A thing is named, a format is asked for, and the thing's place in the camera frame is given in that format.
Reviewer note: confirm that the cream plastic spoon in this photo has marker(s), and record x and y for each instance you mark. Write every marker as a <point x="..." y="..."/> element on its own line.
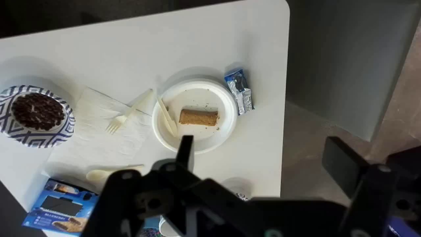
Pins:
<point x="102" y="174"/>

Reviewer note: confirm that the blue snack box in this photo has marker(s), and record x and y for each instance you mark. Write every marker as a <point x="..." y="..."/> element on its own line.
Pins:
<point x="61" y="207"/>

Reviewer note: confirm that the cream plastic fork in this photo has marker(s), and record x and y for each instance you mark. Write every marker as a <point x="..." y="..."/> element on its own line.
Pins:
<point x="116" y="122"/>

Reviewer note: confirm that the blue silver snack wrapper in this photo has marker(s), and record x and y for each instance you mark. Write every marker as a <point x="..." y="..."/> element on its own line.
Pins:
<point x="237" y="84"/>

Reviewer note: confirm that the patterned paper cup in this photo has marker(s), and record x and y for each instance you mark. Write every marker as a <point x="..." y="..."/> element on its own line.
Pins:
<point x="158" y="226"/>

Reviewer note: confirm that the cream plastic knife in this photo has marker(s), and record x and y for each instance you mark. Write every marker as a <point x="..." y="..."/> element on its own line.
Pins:
<point x="169" y="120"/>

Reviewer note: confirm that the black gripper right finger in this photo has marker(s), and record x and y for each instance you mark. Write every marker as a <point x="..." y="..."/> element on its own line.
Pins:
<point x="345" y="166"/>

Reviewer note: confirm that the patterned bowl with chocolate pieces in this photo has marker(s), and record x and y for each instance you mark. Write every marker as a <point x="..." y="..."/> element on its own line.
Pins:
<point x="35" y="116"/>

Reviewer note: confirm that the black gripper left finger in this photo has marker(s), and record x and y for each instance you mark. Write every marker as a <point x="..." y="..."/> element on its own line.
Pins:
<point x="186" y="151"/>

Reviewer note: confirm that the white paper napkin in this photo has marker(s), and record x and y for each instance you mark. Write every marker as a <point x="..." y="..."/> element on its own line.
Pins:
<point x="93" y="146"/>

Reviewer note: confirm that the white foam plate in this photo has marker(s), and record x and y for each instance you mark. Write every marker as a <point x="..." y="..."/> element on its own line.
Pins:
<point x="202" y="108"/>

